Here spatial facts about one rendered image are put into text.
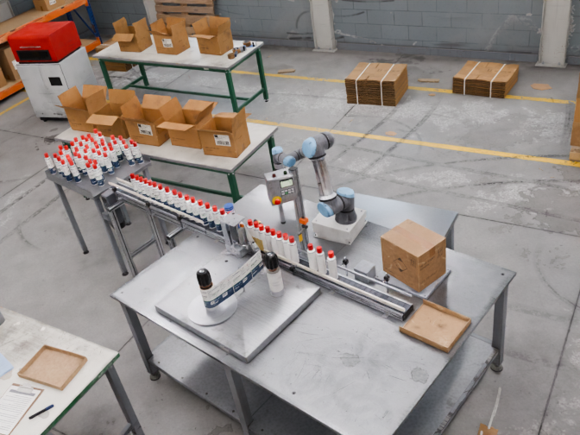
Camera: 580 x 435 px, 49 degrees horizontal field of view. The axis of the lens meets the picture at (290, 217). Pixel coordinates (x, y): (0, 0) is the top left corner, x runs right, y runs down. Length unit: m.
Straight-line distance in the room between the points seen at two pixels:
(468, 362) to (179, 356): 1.97
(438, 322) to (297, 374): 0.84
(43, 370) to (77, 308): 1.72
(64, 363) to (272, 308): 1.27
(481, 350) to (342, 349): 1.15
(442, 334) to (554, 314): 1.55
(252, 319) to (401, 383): 0.95
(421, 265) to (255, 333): 1.03
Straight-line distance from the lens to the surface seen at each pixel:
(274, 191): 3.86
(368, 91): 7.89
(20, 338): 4.40
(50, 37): 8.74
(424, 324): 3.68
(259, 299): 3.89
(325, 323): 3.73
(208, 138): 5.63
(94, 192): 5.46
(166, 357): 4.67
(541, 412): 4.41
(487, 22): 8.86
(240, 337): 3.68
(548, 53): 8.77
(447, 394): 4.15
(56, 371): 4.05
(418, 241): 3.78
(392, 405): 3.32
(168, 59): 8.19
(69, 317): 5.70
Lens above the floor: 3.45
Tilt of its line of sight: 35 degrees down
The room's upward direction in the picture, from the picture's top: 10 degrees counter-clockwise
